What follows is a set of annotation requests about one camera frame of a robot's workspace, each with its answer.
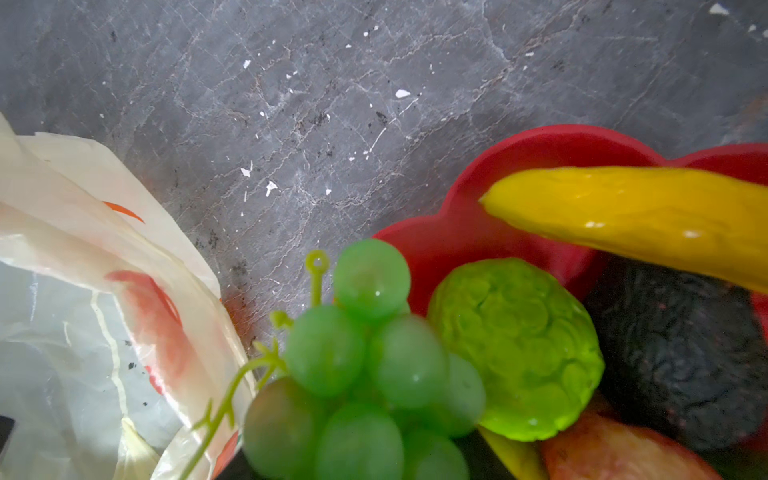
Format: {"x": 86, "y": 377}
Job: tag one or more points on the red fake peach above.
{"x": 600, "y": 447}

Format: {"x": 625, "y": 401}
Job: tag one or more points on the red flower-shaped plate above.
{"x": 571, "y": 259}

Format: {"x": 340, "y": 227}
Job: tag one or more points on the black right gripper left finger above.
{"x": 238, "y": 469}

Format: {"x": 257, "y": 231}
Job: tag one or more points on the green fake grape bunch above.
{"x": 362, "y": 388}

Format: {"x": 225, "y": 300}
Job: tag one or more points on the yellow fake banana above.
{"x": 687, "y": 219}

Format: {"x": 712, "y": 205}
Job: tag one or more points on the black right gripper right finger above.
{"x": 483, "y": 463}

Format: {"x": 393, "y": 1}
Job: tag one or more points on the green fake custard apple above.
{"x": 532, "y": 342}

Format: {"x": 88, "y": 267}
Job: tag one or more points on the yellow fake fruit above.
{"x": 521, "y": 459}

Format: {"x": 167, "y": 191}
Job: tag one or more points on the cream printed plastic bag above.
{"x": 114, "y": 336}

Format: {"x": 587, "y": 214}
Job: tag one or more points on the dark purple fake eggplant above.
{"x": 685, "y": 354}

